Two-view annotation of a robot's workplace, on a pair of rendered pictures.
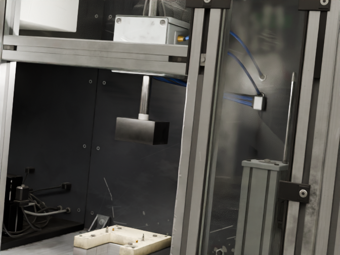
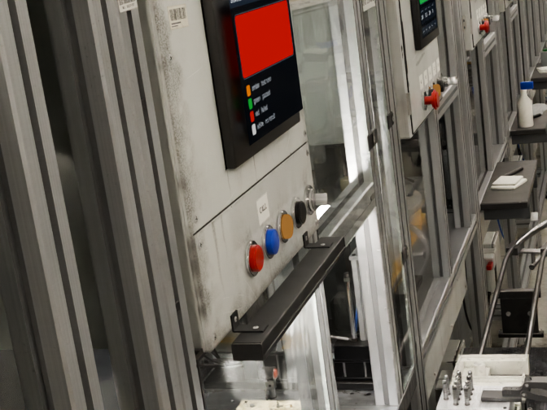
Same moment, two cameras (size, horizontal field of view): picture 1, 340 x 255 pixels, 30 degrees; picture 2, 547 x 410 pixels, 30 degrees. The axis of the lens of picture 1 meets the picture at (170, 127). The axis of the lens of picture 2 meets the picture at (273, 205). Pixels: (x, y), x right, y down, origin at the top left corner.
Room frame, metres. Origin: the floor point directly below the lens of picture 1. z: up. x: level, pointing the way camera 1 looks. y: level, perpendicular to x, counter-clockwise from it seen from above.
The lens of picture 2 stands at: (1.36, 1.66, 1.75)
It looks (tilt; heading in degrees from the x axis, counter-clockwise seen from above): 14 degrees down; 263
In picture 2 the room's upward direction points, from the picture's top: 8 degrees counter-clockwise
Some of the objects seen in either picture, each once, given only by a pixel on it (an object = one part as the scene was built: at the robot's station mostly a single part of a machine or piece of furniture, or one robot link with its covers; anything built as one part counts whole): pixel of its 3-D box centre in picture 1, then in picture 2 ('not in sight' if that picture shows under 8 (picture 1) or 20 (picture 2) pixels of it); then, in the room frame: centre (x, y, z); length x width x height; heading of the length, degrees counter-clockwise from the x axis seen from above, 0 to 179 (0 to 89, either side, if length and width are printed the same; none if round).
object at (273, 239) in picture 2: not in sight; (268, 242); (1.23, 0.53, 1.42); 0.03 x 0.02 x 0.03; 63
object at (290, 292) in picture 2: not in sight; (291, 282); (1.21, 0.53, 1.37); 0.36 x 0.04 x 0.04; 63
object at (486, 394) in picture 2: not in sight; (501, 395); (0.80, 0.07, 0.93); 0.07 x 0.03 x 0.01; 153
